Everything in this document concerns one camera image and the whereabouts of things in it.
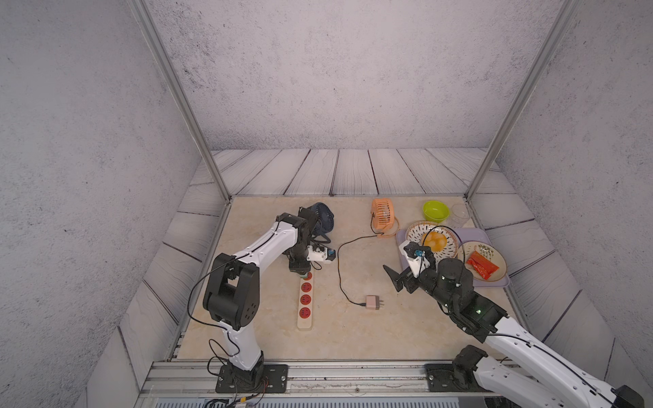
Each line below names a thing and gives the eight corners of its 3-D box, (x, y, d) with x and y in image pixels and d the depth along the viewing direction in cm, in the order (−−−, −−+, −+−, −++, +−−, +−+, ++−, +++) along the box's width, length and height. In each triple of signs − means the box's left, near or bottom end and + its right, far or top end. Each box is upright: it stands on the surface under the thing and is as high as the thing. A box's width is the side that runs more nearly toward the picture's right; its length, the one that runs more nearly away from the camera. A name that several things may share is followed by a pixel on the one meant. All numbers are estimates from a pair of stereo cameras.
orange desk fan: (373, 238, 107) (377, 219, 98) (371, 218, 115) (374, 198, 105) (392, 238, 107) (397, 219, 98) (388, 218, 115) (393, 198, 105)
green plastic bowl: (426, 224, 112) (428, 218, 109) (420, 206, 119) (422, 199, 116) (448, 224, 112) (452, 218, 108) (441, 206, 119) (444, 199, 116)
